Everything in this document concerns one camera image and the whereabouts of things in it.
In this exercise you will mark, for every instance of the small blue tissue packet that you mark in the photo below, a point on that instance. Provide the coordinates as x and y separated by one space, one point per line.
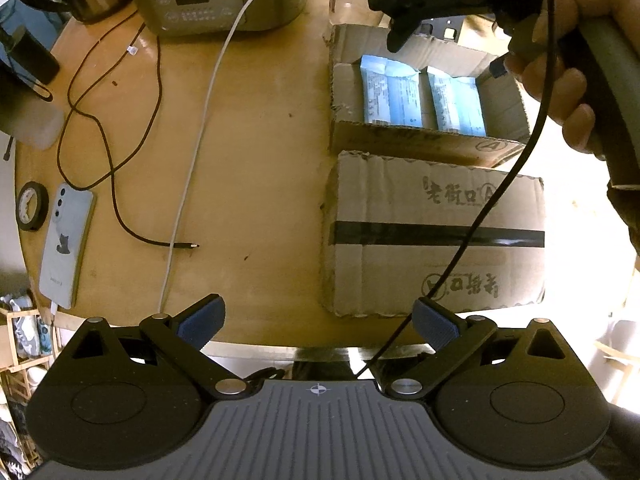
457 105

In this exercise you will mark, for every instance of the taped cardboard box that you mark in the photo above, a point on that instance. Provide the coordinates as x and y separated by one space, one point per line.
400 200

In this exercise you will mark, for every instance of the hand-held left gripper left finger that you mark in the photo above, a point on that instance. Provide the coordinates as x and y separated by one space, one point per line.
200 322

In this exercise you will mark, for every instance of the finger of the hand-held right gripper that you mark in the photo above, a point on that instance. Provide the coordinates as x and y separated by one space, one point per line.
402 32

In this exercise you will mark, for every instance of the light blue smartphone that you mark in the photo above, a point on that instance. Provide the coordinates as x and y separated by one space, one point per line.
65 260

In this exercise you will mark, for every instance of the person's right hand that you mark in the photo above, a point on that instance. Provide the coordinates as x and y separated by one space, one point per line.
560 90

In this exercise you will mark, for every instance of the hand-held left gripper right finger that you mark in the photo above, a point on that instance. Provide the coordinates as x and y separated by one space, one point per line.
437 322

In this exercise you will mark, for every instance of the black tape roll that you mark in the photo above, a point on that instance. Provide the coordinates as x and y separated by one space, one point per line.
30 226

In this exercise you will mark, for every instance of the black power bank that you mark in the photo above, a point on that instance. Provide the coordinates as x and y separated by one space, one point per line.
30 55

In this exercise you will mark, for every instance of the wooden shoe rack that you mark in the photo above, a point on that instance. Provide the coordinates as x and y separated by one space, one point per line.
22 364

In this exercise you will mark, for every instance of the large blue tissue packet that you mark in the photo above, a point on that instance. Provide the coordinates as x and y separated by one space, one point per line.
390 92

